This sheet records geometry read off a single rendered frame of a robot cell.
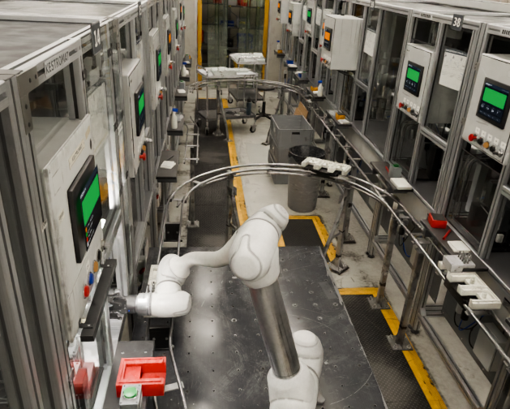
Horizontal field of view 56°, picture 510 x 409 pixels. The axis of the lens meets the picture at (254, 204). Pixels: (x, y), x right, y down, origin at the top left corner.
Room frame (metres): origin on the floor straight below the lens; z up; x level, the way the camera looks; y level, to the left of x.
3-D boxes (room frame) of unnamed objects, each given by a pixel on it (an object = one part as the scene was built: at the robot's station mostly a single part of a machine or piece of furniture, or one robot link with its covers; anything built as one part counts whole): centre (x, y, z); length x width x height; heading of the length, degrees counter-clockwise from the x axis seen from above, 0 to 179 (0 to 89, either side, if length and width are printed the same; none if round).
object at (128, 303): (1.52, 0.49, 1.01); 0.09 x 0.07 x 0.08; 96
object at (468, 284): (2.01, -1.08, 0.84); 0.37 x 0.14 x 0.10; 7
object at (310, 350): (1.44, -0.22, 0.85); 0.18 x 0.16 x 0.22; 168
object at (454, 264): (2.13, -1.07, 0.92); 0.13 x 0.10 x 0.09; 97
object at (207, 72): (7.18, 0.49, 0.48); 0.88 x 0.56 x 0.96; 115
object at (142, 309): (1.53, 0.42, 1.01); 0.09 x 0.06 x 0.09; 6
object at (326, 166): (3.54, -0.55, 0.84); 0.37 x 0.14 x 0.10; 65
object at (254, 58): (8.49, 0.24, 0.48); 0.84 x 0.58 x 0.97; 15
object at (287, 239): (3.86, -0.46, 0.01); 1.00 x 0.55 x 0.01; 7
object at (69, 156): (1.09, 0.57, 1.60); 0.42 x 0.29 x 0.46; 7
